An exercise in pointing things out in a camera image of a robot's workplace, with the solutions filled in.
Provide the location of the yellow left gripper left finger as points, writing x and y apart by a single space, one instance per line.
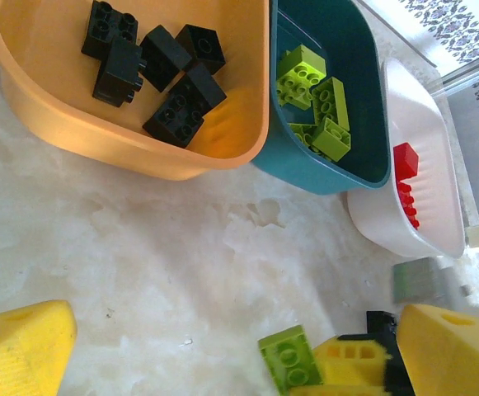
16 354

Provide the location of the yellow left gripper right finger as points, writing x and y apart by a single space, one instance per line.
457 359

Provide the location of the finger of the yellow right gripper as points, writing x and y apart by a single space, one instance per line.
338 392
346 361

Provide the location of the long green lego brick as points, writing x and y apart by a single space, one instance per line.
300 134

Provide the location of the narrow green lego brick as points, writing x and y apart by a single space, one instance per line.
330 105

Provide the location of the black lego brick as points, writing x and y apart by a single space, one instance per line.
165 57
185 105
202 47
117 74
109 26

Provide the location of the white plastic container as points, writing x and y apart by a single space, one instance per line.
437 173

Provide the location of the teal plastic container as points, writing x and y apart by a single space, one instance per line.
363 103

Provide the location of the orange plastic container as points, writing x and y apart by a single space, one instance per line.
57 103

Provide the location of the metal side rail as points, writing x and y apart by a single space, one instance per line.
470 80

